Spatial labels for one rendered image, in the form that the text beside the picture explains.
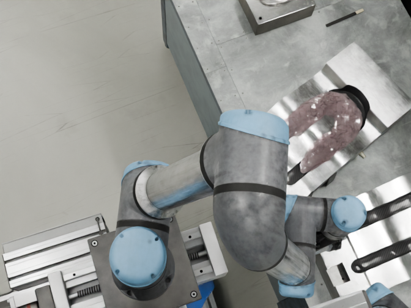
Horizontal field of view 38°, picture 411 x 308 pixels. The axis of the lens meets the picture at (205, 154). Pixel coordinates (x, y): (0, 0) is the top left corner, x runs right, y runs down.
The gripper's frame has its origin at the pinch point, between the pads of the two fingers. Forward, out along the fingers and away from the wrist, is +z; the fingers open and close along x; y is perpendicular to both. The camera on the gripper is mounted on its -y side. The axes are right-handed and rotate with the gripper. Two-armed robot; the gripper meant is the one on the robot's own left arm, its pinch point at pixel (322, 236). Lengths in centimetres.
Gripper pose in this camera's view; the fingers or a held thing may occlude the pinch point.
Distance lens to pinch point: 166.4
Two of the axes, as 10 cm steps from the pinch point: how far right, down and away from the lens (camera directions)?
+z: -0.4, 3.0, 9.5
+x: 3.8, 8.9, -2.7
